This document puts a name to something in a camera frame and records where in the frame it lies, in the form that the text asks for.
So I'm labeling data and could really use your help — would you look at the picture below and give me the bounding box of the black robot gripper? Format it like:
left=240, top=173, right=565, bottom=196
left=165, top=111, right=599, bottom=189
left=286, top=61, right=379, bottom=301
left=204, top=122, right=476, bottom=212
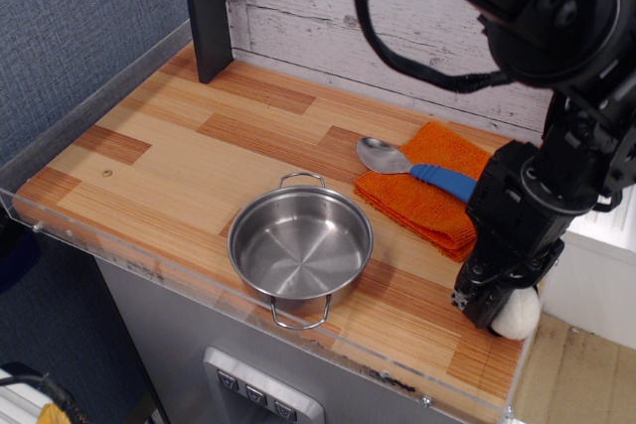
left=451, top=141, right=596, bottom=330

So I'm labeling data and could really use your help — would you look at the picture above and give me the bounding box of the clear acrylic guard rail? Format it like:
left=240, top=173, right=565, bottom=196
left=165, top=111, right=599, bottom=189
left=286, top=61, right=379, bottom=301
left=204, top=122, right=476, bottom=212
left=2, top=24, right=529, bottom=423

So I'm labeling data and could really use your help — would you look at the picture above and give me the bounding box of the white plush egg black band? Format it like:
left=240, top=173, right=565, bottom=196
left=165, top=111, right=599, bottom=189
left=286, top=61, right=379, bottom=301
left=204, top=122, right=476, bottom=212
left=490, top=287, right=541, bottom=341

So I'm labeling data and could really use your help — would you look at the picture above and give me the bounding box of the silver cabinet button panel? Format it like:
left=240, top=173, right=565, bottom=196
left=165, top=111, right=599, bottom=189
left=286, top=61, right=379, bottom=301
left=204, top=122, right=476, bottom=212
left=203, top=347, right=325, bottom=423

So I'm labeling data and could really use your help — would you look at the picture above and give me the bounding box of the white aluminium block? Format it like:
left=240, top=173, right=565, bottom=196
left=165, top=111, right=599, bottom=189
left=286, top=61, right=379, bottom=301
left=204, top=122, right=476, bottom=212
left=543, top=188, right=635, bottom=349

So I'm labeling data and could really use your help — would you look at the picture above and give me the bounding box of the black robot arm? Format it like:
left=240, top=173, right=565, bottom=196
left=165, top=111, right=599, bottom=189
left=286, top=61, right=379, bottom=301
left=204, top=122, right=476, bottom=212
left=452, top=0, right=635, bottom=329

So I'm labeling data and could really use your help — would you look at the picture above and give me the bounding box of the stainless steel pot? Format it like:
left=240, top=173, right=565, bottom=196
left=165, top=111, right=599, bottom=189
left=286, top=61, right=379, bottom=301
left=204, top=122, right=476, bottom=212
left=228, top=172, right=374, bottom=332

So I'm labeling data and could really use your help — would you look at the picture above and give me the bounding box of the blue handled metal spoon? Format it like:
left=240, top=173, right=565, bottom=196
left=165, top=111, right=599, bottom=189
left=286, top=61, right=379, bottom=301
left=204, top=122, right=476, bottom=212
left=356, top=137, right=477, bottom=204

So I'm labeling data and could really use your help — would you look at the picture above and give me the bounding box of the orange folded cloth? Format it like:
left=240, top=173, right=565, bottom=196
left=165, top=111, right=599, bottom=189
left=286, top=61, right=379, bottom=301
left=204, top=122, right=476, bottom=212
left=354, top=122, right=491, bottom=262

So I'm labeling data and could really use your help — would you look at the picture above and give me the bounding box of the black braided cable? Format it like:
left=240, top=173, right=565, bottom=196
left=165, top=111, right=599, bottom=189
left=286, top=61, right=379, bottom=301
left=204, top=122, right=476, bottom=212
left=353, top=0, right=513, bottom=94

